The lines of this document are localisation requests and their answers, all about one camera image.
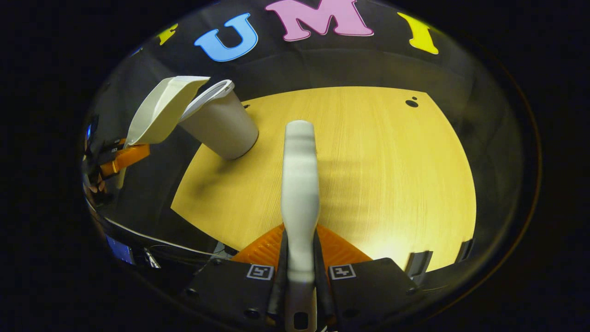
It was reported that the white garbage bin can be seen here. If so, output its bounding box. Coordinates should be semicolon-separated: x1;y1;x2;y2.
178;79;260;161

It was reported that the blue lit screen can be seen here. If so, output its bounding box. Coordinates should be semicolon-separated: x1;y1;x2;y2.
106;235;136;265

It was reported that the wooden desktop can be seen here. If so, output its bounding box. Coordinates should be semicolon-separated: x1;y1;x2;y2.
170;86;477;273

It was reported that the small white broom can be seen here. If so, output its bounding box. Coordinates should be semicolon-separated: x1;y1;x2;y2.
280;120;321;332

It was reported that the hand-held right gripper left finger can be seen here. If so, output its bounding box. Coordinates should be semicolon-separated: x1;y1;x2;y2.
183;223;291;326

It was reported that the white dustpan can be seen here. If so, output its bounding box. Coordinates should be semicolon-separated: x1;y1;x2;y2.
115;76;212;190

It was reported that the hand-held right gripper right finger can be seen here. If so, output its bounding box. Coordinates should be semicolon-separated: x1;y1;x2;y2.
313;224;425;326

